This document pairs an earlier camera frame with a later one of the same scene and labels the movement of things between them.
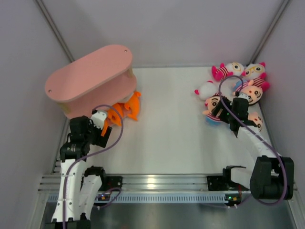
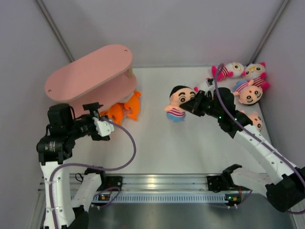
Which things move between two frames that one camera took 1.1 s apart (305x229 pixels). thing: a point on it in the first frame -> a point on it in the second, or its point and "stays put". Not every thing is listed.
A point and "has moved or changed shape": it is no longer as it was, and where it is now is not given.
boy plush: x=254 y=116 stays put
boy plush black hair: x=218 y=95 has moved or changed shape
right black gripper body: x=225 y=115 -> x=205 y=103
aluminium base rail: x=160 y=182 stays put
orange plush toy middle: x=117 y=111 stays put
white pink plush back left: x=231 y=69 stays put
